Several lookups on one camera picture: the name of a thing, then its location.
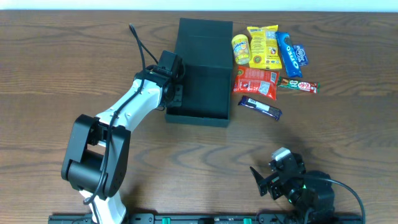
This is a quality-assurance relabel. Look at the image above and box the green red KitKat bar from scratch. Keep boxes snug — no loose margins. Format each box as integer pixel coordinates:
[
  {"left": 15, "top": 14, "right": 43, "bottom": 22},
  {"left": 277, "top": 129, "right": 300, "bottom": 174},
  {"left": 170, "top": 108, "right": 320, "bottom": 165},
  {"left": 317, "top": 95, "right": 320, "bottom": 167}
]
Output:
[{"left": 277, "top": 77, "right": 320, "bottom": 93}]

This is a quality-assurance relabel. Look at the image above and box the small blue gum pack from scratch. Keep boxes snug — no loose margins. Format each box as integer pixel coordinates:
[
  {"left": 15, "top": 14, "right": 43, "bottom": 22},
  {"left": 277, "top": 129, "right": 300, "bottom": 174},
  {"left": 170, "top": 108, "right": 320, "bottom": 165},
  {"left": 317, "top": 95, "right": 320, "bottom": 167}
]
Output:
[{"left": 294, "top": 44, "right": 309, "bottom": 66}]

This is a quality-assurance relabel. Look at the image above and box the yellow candy jar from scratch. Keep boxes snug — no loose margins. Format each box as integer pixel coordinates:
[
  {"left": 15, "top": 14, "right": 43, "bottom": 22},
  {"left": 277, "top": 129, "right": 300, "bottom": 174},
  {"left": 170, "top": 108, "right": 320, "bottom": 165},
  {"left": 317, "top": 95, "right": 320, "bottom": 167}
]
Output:
[{"left": 231, "top": 34, "right": 251, "bottom": 65}]

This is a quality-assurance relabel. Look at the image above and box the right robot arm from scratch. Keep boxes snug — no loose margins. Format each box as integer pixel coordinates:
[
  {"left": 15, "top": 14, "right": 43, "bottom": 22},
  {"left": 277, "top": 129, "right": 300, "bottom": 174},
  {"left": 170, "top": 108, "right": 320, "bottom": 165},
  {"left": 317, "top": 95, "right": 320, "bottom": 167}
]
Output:
[{"left": 250, "top": 148, "right": 335, "bottom": 223}]

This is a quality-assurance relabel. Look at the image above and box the red snack bag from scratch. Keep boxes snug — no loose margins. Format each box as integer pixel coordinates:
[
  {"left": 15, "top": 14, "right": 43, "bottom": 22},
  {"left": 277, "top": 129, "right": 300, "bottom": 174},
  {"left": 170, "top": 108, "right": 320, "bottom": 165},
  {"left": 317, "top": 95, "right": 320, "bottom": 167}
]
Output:
[{"left": 233, "top": 65, "right": 279, "bottom": 100}]

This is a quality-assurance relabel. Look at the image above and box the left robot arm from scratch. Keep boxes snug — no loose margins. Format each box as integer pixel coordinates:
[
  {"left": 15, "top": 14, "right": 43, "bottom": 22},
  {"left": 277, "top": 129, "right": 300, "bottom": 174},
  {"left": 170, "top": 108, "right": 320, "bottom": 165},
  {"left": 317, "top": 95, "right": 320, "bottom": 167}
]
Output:
[{"left": 61, "top": 51, "right": 185, "bottom": 223}]

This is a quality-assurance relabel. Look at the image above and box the blue Oreo cookie pack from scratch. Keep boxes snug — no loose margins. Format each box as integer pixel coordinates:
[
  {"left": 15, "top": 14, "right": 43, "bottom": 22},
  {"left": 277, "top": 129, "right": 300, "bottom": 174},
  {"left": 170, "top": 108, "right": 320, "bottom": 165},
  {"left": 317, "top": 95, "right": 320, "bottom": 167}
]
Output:
[{"left": 275, "top": 32, "right": 302, "bottom": 78}]

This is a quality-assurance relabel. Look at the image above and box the black gift box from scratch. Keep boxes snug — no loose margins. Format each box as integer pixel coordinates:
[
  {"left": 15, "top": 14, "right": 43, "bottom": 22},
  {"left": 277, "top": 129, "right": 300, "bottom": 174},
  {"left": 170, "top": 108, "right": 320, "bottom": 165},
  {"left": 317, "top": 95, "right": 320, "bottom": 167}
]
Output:
[{"left": 165, "top": 18, "right": 233, "bottom": 128}]

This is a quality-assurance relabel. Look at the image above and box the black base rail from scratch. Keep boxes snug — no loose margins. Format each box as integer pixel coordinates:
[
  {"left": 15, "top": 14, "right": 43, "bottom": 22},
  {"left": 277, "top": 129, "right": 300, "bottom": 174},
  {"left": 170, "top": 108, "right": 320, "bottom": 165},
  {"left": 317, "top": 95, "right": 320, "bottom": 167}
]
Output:
[{"left": 47, "top": 213, "right": 363, "bottom": 224}]

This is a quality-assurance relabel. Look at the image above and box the yellow snack bag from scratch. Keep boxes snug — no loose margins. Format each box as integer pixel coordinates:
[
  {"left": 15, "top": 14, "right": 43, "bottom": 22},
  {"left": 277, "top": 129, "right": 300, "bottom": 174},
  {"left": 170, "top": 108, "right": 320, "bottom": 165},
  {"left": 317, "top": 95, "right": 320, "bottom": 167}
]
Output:
[{"left": 247, "top": 25, "right": 282, "bottom": 70}]

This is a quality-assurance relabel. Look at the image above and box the dark blue chocolate bar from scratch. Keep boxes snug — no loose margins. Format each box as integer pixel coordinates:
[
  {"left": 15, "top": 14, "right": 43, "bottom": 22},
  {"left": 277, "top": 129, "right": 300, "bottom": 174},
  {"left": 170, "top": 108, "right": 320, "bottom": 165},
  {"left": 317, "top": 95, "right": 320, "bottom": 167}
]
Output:
[{"left": 238, "top": 96, "right": 282, "bottom": 121}]

